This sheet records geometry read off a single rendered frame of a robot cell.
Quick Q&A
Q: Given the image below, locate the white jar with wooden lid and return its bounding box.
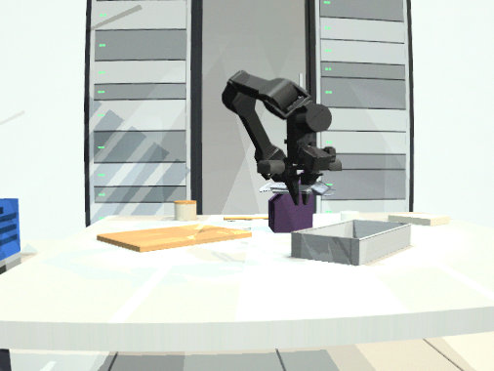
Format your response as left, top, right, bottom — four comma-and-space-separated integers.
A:
174, 200, 196, 222

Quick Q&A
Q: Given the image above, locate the light wooden board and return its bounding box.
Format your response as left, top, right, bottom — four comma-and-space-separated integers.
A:
96, 224, 252, 253

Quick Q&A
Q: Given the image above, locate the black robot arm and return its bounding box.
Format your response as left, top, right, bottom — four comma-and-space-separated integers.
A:
222, 70, 336, 171

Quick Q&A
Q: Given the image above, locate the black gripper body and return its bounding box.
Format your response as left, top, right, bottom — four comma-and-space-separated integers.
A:
257, 134, 342, 175

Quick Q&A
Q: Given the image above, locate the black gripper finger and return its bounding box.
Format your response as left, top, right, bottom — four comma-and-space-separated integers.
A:
277, 174, 301, 206
301, 173, 323, 205

